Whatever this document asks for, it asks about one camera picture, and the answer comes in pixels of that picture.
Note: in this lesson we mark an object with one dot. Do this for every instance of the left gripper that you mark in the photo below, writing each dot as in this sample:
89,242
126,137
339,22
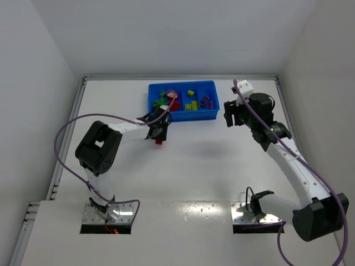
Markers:
158,132

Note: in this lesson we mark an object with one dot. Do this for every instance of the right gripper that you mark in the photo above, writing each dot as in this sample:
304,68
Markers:
231,113

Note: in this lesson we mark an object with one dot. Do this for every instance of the purple paw lego brick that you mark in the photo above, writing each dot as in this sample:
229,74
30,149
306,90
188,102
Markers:
204,101

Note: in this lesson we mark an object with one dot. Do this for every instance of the lime two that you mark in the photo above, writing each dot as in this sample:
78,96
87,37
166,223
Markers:
194,105

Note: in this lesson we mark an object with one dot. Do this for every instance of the red flower lego brick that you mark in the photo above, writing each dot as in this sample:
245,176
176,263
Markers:
172,95

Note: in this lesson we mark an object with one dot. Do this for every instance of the purple butterfly lego brick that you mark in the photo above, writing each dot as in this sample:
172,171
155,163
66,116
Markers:
209,105

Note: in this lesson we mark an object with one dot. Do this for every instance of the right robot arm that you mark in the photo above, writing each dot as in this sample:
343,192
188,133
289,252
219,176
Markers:
316,212

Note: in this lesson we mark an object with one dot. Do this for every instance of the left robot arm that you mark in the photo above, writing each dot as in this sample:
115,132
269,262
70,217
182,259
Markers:
98,149

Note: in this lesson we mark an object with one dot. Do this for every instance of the blue plastic sorting bin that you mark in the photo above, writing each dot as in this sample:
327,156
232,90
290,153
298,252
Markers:
200,88

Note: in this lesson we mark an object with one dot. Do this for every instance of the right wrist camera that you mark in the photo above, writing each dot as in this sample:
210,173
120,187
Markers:
245,88

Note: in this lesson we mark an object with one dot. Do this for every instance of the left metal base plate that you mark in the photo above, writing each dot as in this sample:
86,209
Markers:
119,214

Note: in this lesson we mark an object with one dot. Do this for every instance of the metal base plate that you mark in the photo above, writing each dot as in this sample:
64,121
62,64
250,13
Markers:
240,216
119,214

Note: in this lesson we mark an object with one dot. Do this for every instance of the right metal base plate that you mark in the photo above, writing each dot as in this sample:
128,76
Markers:
240,216

